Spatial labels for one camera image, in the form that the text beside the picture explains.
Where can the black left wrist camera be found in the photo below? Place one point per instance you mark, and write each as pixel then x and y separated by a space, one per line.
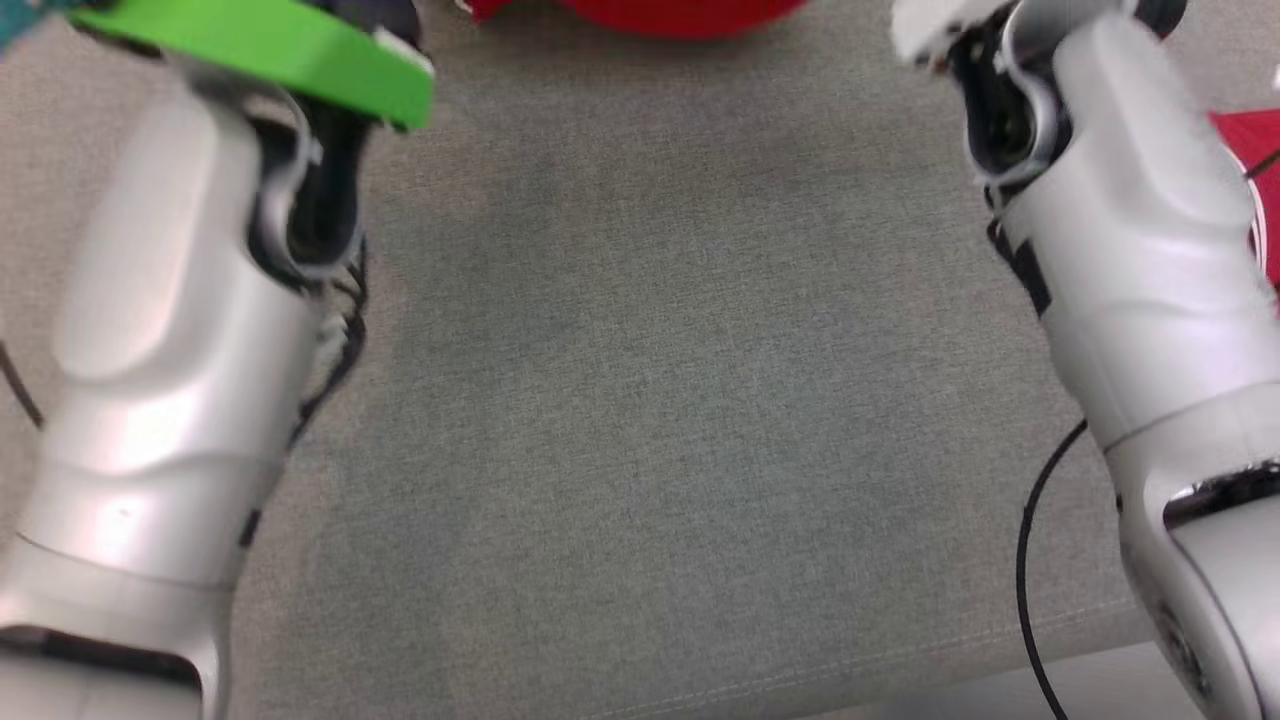
pixel 385 15

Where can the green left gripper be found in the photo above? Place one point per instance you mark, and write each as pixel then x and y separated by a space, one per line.
pixel 290 45

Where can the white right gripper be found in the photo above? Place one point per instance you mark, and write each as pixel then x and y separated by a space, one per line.
pixel 940 20

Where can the red basketball jersey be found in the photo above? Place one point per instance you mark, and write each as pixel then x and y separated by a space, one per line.
pixel 680 15

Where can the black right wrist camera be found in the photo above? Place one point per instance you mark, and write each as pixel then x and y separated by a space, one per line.
pixel 1160 10

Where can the teal left camera connector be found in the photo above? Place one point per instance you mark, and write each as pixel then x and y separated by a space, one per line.
pixel 30 15

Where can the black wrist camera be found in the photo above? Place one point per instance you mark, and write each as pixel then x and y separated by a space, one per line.
pixel 385 15
pixel 1160 10

